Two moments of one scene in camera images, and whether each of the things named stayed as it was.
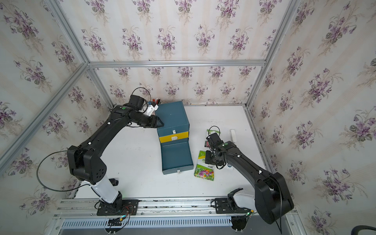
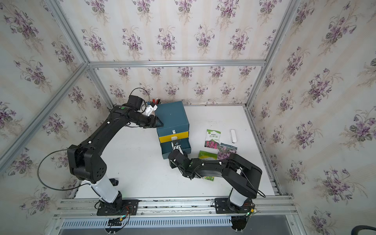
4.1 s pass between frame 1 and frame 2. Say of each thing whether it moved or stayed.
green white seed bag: stayed
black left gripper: stayed
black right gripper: moved
